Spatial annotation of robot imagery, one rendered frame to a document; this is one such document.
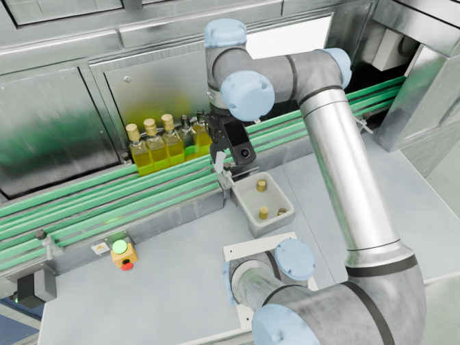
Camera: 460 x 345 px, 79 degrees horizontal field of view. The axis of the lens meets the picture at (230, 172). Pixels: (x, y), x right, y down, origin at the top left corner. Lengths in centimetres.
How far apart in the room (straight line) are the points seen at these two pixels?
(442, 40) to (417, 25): 11
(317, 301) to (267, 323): 7
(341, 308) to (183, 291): 71
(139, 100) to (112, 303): 69
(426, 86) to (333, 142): 96
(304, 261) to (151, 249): 58
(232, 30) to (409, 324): 49
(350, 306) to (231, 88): 34
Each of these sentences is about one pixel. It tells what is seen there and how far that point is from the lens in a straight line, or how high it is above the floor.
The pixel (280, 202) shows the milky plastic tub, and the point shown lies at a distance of 115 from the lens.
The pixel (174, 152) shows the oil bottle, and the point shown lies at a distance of 101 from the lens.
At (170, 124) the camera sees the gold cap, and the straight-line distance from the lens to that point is 94.
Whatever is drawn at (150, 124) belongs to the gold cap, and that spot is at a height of 116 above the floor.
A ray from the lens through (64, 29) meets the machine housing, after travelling 94.
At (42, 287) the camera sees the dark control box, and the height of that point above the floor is 83.
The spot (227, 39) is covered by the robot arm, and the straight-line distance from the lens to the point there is 51.
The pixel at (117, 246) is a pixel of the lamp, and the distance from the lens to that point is 105.
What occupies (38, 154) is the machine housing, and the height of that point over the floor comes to 103.
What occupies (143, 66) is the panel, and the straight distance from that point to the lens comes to 98.
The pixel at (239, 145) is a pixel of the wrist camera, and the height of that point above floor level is 132.
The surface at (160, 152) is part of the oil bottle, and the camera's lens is 99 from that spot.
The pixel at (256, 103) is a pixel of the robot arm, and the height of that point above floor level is 148.
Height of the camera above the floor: 174
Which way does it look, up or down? 50 degrees down
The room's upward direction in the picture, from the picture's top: straight up
